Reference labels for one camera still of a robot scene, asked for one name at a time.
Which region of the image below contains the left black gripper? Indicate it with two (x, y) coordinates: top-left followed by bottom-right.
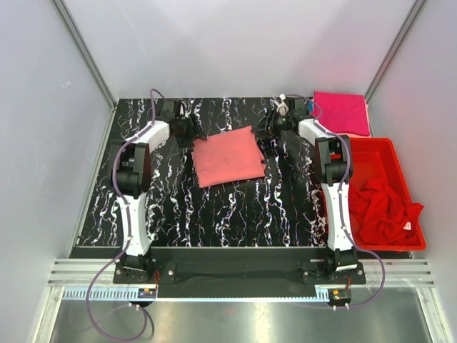
(174, 114), (206, 149)

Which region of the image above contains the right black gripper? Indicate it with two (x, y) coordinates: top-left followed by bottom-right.
(250, 108), (292, 141)

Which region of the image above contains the salmon pink t shirt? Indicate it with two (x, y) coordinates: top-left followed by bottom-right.
(191, 126), (266, 188)

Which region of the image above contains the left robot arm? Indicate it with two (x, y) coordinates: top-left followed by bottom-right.
(109, 99), (207, 283)

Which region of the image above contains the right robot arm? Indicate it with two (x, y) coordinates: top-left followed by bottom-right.
(252, 94), (358, 284)

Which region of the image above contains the black marble pattern mat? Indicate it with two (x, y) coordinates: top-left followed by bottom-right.
(76, 98), (327, 247)

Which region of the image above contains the magenta folded t shirt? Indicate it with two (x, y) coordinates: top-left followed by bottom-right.
(313, 91), (371, 137)

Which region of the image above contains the red plastic bin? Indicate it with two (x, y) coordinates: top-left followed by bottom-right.
(349, 138), (426, 252)

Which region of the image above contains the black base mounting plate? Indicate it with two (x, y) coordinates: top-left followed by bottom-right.
(114, 247), (366, 300)

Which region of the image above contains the red t shirt in bin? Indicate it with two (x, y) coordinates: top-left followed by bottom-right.
(348, 178), (423, 247)

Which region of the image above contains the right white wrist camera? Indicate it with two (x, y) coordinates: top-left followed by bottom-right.
(274, 94), (288, 116)

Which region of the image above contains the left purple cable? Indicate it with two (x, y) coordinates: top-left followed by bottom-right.
(87, 88), (167, 340)

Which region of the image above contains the purple cable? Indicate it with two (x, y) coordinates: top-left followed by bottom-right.
(283, 93), (386, 309)
(87, 88), (167, 340)

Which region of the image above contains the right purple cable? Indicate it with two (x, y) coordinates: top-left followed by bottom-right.
(283, 93), (386, 309)

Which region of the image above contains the left aluminium corner post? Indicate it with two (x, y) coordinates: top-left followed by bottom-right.
(50, 0), (117, 109)

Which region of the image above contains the aluminium corner post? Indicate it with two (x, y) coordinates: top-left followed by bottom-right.
(50, 0), (117, 109)
(365, 0), (428, 103)

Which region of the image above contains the white cable duct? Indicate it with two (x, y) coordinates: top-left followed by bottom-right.
(63, 287), (329, 303)

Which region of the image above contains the right aluminium corner post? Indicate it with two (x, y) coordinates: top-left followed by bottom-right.
(365, 0), (428, 103)

